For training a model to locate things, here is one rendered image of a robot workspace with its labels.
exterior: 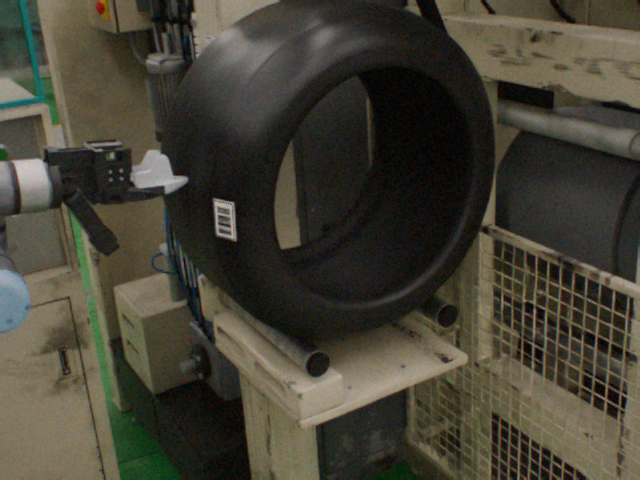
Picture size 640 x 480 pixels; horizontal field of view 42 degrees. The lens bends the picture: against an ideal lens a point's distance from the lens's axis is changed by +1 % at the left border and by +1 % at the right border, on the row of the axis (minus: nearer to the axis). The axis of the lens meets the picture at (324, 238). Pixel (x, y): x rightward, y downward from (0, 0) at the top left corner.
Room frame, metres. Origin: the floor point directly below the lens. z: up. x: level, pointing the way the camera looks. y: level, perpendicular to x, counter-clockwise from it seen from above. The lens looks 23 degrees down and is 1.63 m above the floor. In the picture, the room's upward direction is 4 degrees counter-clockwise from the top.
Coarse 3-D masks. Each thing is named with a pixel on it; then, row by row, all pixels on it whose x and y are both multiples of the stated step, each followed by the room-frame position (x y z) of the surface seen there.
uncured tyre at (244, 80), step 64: (320, 0) 1.40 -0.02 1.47; (192, 64) 1.39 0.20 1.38; (256, 64) 1.23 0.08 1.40; (320, 64) 1.22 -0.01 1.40; (384, 64) 1.27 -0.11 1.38; (448, 64) 1.34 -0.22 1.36; (192, 128) 1.26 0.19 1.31; (256, 128) 1.17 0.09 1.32; (384, 128) 1.61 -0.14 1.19; (448, 128) 1.54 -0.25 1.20; (192, 192) 1.21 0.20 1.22; (256, 192) 1.16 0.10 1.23; (384, 192) 1.60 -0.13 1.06; (448, 192) 1.51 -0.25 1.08; (192, 256) 1.29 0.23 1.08; (256, 256) 1.16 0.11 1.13; (320, 256) 1.52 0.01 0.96; (384, 256) 1.52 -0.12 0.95; (448, 256) 1.33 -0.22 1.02; (320, 320) 1.21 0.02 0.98; (384, 320) 1.27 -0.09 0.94
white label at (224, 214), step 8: (216, 200) 1.16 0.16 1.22; (216, 208) 1.16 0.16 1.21; (224, 208) 1.15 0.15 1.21; (232, 208) 1.14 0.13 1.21; (216, 216) 1.16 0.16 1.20; (224, 216) 1.15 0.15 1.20; (232, 216) 1.14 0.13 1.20; (216, 224) 1.16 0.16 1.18; (224, 224) 1.15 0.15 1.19; (232, 224) 1.14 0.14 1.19; (216, 232) 1.16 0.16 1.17; (224, 232) 1.15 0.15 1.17; (232, 232) 1.14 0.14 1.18; (232, 240) 1.14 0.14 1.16
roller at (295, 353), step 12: (228, 300) 1.46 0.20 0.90; (240, 312) 1.41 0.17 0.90; (252, 324) 1.37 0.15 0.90; (264, 324) 1.33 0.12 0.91; (264, 336) 1.33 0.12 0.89; (276, 336) 1.29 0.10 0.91; (288, 336) 1.27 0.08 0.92; (288, 348) 1.25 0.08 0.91; (300, 348) 1.23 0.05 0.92; (312, 348) 1.22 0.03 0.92; (300, 360) 1.21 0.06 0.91; (312, 360) 1.19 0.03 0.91; (324, 360) 1.20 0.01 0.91; (312, 372) 1.19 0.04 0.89; (324, 372) 1.20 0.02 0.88
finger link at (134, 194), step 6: (156, 186) 1.18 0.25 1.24; (162, 186) 1.18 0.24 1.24; (126, 192) 1.15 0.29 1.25; (132, 192) 1.14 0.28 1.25; (138, 192) 1.15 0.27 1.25; (144, 192) 1.15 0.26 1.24; (150, 192) 1.16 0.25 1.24; (156, 192) 1.17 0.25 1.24; (162, 192) 1.18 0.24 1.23; (114, 198) 1.15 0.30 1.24; (120, 198) 1.14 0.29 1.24; (126, 198) 1.14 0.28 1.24; (132, 198) 1.14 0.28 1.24; (138, 198) 1.15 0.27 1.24; (144, 198) 1.15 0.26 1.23; (150, 198) 1.16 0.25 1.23
